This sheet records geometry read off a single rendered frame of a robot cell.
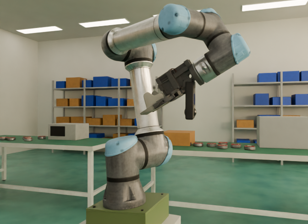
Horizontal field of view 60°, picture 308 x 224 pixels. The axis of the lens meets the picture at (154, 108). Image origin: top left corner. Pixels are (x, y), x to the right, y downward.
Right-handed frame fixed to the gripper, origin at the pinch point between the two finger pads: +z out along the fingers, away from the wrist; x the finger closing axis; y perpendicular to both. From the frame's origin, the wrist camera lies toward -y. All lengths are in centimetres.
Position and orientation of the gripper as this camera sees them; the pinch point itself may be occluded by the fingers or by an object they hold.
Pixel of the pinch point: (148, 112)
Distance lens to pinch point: 85.6
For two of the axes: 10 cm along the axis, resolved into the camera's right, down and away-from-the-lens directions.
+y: -5.1, -8.6, 0.6
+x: -3.2, 1.2, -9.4
